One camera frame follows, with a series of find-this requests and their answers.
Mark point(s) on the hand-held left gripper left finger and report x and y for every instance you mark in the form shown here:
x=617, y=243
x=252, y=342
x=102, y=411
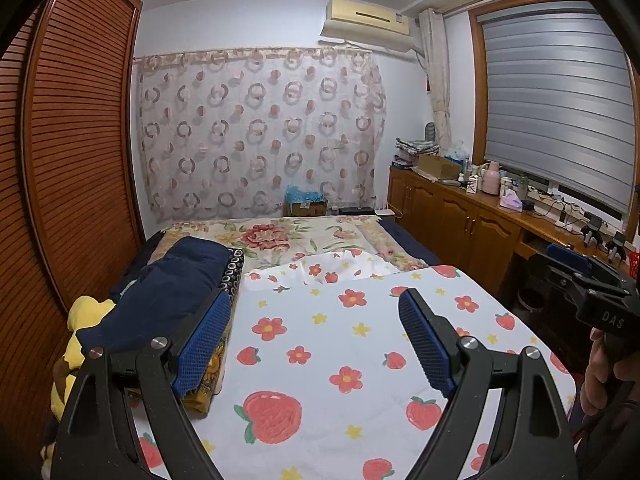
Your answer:
x=200, y=355

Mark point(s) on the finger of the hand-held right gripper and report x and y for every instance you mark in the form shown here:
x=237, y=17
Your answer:
x=570, y=251
x=555, y=275

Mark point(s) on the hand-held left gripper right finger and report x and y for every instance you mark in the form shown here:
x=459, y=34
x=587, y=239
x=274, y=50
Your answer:
x=425, y=345

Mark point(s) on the navy printed t-shirt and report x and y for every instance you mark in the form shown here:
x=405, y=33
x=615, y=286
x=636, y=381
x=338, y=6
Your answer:
x=160, y=285

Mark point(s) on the person's right hand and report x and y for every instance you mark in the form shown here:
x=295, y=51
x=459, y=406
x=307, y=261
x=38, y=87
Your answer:
x=600, y=375

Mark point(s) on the grey trash bin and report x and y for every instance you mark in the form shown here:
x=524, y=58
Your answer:
x=531, y=305

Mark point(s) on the yellow patterned cloth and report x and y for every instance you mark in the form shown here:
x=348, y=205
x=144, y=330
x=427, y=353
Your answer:
x=205, y=400

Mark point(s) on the red basket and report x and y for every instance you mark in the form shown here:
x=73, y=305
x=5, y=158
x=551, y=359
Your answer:
x=635, y=265

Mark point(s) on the purple tissue pack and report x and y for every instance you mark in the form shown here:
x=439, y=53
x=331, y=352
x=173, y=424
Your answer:
x=511, y=200

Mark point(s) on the dark circle-patterned cloth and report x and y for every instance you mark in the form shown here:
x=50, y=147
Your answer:
x=232, y=270

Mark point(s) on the strawberry flower print sheet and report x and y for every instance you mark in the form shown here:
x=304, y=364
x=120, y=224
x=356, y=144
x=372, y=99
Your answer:
x=325, y=310

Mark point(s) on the pink thermos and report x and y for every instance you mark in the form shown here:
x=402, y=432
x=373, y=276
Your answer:
x=490, y=180

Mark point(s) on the white carton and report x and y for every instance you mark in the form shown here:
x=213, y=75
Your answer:
x=471, y=183

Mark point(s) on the long wooden cabinet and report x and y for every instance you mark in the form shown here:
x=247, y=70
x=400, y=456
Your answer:
x=450, y=215

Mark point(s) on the yellow plush toy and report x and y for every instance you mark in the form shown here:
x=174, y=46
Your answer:
x=80, y=312

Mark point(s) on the floral quilt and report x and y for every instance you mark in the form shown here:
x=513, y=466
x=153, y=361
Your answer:
x=280, y=235

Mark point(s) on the grey window blind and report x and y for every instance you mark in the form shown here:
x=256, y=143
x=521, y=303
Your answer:
x=555, y=105

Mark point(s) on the flat black box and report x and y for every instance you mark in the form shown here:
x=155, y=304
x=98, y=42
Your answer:
x=356, y=210

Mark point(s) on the open cardboard box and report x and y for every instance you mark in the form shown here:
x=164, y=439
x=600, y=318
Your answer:
x=440, y=167

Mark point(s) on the small cardboard box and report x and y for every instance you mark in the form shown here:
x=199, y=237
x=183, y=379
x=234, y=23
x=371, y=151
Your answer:
x=306, y=208

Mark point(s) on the stack of folded towels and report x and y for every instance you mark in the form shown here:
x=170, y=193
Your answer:
x=417, y=149

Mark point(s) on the cream window curtain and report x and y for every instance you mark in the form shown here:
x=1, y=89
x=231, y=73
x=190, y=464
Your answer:
x=437, y=80

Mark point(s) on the circle-patterned sheer curtain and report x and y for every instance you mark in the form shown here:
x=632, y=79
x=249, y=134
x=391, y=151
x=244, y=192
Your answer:
x=260, y=130

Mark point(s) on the wooden louvered wardrobe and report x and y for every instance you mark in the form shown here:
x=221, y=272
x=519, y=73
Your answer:
x=75, y=135

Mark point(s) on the cream wall air conditioner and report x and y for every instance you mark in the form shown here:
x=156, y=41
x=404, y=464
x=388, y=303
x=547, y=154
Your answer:
x=367, y=20

